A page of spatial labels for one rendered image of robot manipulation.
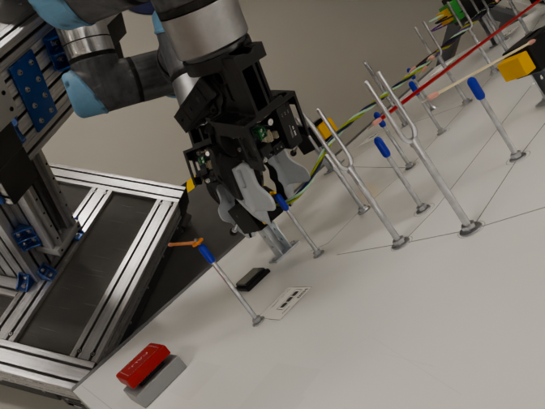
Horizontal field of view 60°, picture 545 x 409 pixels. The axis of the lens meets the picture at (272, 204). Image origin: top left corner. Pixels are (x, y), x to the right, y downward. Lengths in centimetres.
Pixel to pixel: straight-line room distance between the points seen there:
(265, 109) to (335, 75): 254
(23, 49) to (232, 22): 85
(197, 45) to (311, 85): 245
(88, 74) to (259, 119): 40
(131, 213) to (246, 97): 149
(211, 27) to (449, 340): 32
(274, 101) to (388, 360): 27
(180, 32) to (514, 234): 32
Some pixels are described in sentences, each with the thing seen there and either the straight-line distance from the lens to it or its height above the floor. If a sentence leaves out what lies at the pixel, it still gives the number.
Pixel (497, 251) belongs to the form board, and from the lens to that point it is 35.
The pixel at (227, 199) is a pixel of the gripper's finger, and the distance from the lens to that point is 72.
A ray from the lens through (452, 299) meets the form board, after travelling 33.
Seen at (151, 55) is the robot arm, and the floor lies 118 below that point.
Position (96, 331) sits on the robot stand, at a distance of 162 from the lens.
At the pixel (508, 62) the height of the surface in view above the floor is 133.
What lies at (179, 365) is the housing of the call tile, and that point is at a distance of 52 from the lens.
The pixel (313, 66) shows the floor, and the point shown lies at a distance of 307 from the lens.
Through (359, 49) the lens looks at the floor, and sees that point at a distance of 328.
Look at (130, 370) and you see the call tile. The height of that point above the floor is 111.
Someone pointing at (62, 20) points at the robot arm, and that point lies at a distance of 53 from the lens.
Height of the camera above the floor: 158
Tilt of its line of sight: 48 degrees down
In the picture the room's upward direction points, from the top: straight up
